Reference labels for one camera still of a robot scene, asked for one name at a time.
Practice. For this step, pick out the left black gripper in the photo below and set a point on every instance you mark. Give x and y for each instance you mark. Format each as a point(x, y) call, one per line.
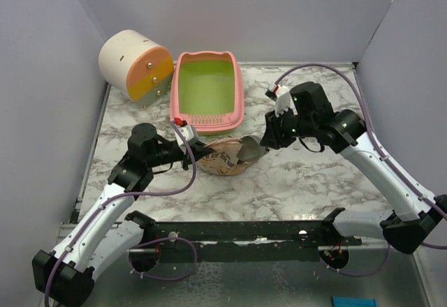
point(199, 148)

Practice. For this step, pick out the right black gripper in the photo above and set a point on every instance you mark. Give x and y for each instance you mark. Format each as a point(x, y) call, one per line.
point(274, 135)

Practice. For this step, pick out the beige cat litter bag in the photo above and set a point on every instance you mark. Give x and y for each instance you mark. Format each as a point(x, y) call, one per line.
point(224, 160)

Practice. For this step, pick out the clear plastic litter scoop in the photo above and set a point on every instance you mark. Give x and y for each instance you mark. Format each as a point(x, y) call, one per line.
point(251, 150)

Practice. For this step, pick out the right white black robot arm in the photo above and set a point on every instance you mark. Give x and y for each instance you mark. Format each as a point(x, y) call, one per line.
point(305, 112)

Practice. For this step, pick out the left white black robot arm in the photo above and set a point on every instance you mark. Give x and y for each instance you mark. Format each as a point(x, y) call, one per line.
point(68, 273)

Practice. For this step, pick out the pink green litter box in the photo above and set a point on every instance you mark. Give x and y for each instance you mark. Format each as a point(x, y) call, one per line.
point(207, 91)

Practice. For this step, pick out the torn clear bag strip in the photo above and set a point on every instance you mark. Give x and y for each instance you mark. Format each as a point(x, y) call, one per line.
point(297, 145)

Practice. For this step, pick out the cream orange cylindrical container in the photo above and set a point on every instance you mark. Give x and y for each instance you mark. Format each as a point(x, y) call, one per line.
point(137, 66)

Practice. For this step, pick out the blue object at bottom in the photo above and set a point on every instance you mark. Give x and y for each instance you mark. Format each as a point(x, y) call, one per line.
point(353, 302)

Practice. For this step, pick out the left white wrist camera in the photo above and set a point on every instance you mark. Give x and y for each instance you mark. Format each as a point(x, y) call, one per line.
point(184, 133)

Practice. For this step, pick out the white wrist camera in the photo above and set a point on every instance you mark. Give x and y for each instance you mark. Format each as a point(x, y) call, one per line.
point(282, 98)
point(184, 133)

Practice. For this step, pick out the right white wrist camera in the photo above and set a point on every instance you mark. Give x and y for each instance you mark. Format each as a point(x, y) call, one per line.
point(282, 98)

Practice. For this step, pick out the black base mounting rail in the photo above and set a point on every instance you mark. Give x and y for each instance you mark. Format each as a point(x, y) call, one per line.
point(238, 241)

